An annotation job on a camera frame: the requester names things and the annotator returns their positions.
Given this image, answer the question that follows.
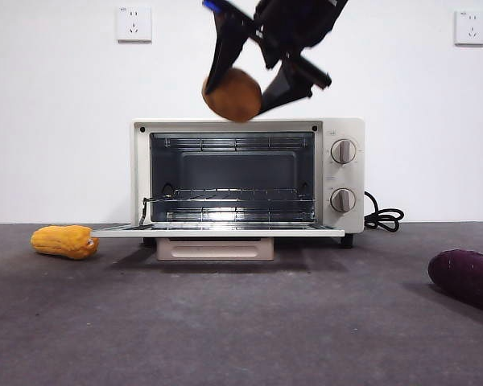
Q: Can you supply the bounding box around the brown potato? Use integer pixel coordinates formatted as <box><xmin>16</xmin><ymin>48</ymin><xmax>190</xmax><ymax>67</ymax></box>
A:
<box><xmin>201</xmin><ymin>67</ymin><xmax>263</xmax><ymax>124</ymax></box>

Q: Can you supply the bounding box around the glass oven door with handle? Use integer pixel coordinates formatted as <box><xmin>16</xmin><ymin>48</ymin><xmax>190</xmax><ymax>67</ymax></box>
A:
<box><xmin>90</xmin><ymin>224</ymin><xmax>346</xmax><ymax>262</ymax></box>

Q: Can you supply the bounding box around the beige round oven knob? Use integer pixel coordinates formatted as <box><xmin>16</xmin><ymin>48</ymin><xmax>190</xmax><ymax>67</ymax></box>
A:
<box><xmin>330</xmin><ymin>187</ymin><xmax>357</xmax><ymax>214</ymax></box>
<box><xmin>330</xmin><ymin>138</ymin><xmax>357</xmax><ymax>165</ymax></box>

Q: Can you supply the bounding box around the cream Toshiba toaster oven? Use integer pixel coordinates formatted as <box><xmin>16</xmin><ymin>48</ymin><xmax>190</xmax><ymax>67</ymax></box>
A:
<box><xmin>130</xmin><ymin>117</ymin><xmax>365</xmax><ymax>249</ymax></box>

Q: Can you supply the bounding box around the yellow corn cob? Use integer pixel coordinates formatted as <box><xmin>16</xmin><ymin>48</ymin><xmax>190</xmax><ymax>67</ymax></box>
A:
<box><xmin>30</xmin><ymin>224</ymin><xmax>100</xmax><ymax>261</ymax></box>

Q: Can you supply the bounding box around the white wall socket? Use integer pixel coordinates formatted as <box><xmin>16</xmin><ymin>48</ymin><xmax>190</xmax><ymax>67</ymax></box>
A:
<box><xmin>453</xmin><ymin>10</ymin><xmax>483</xmax><ymax>47</ymax></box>
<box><xmin>116</xmin><ymin>6</ymin><xmax>153</xmax><ymax>44</ymax></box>

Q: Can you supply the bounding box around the metal wire oven rack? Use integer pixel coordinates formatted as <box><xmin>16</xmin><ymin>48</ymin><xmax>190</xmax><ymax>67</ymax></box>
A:
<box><xmin>141</xmin><ymin>187</ymin><xmax>317</xmax><ymax>210</ymax></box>

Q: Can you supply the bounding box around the black oven power cable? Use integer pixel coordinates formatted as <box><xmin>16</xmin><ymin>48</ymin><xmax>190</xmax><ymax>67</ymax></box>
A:
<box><xmin>364</xmin><ymin>191</ymin><xmax>405</xmax><ymax>232</ymax></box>

